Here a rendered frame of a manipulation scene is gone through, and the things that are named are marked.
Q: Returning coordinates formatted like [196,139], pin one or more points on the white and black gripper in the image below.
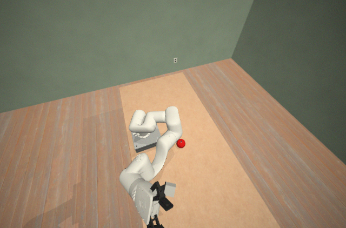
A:
[148,205]

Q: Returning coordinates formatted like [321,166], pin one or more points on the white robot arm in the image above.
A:
[140,168]

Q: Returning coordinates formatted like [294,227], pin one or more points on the red bell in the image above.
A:
[180,143]

